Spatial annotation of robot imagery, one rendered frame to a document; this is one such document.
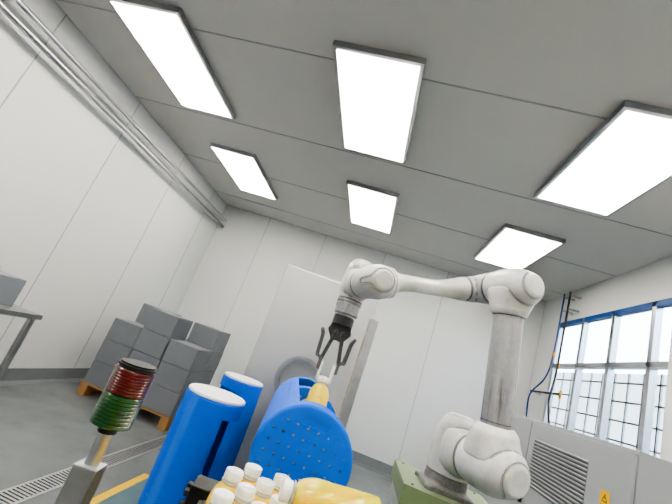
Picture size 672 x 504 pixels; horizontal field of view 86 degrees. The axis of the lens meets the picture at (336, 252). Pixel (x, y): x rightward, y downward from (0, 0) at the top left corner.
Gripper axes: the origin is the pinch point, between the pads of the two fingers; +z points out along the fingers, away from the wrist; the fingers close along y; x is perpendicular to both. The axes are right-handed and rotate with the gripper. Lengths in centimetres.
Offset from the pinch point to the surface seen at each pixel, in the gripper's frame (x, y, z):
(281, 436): 19.9, 7.7, 18.9
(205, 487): 32.0, 21.0, 31.8
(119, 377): 66, 37, 8
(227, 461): -131, 28, 77
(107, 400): 66, 37, 12
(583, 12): -7, -66, -208
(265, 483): 44, 9, 23
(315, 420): 19.5, 0.2, 12.1
